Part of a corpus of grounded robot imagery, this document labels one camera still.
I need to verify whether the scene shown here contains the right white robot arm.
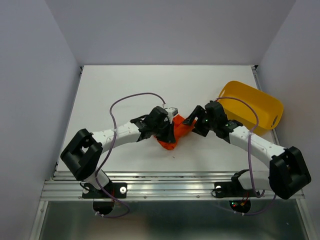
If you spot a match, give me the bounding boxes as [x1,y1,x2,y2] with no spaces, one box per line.
[183,101,312,200]

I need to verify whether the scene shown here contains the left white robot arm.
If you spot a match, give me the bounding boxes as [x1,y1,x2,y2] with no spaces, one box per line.
[60,106,178,197]

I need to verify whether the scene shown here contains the yellow plastic basket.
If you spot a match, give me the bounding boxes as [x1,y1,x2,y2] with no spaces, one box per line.
[218,81,284,136]

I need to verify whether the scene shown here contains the aluminium rail frame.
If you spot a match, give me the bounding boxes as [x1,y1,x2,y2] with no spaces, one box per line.
[30,65,309,240]

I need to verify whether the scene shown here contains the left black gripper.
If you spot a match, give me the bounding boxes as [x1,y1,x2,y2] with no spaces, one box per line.
[152,119,176,144]

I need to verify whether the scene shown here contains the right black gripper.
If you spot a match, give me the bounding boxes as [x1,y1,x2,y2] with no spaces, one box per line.
[180,105,217,137]

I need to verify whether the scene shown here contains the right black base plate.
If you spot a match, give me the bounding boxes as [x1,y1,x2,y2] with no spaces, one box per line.
[211,181,256,199]

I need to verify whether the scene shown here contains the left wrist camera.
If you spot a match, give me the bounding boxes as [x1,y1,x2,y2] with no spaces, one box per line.
[162,104,179,123]

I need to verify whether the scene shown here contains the orange t shirt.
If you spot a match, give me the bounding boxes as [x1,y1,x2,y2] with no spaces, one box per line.
[157,114,196,151]

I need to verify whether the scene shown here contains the purple cable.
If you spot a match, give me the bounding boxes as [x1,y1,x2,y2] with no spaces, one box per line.
[214,96,277,217]
[96,92,168,218]

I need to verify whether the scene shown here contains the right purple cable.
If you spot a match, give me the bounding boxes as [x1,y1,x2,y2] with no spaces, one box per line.
[214,96,277,217]

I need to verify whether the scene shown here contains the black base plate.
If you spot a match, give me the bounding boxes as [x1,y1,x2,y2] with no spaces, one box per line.
[211,181,256,199]
[80,182,128,199]

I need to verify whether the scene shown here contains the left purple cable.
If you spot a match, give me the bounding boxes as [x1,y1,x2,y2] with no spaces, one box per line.
[96,92,168,218]

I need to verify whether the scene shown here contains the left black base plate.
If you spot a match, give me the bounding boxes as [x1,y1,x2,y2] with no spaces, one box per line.
[80,182,128,199]

